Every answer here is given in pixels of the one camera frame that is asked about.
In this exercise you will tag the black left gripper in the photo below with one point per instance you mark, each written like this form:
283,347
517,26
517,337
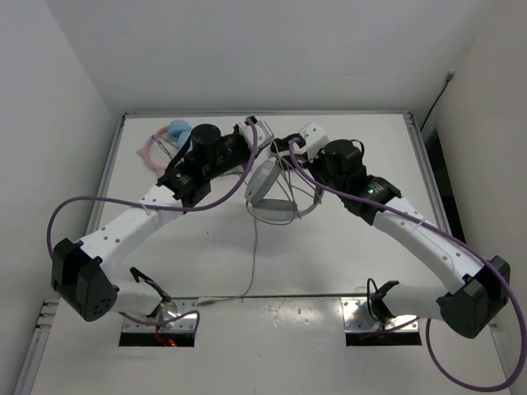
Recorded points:
246,155

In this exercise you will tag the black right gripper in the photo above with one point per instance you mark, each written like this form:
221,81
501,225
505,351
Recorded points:
312,164

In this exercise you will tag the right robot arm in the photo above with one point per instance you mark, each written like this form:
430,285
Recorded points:
471,292

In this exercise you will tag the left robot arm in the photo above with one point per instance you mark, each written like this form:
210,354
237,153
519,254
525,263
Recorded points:
83,272

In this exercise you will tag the black on-ear headphones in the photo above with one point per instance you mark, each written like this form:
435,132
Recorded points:
280,146

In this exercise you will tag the pink blue cat-ear headphones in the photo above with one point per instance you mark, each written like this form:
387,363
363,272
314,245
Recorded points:
162,146

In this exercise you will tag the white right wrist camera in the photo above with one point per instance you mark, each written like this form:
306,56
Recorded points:
313,139

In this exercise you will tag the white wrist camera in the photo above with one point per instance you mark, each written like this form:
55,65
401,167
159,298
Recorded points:
313,139
256,132

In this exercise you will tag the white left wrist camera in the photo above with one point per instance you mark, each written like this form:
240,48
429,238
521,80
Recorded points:
256,132

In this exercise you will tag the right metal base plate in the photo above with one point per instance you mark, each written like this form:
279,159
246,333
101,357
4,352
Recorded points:
357,320

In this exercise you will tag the metal base plate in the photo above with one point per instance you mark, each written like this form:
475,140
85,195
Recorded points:
357,320
179,316

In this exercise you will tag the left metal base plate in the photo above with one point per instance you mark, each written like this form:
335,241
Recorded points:
179,316

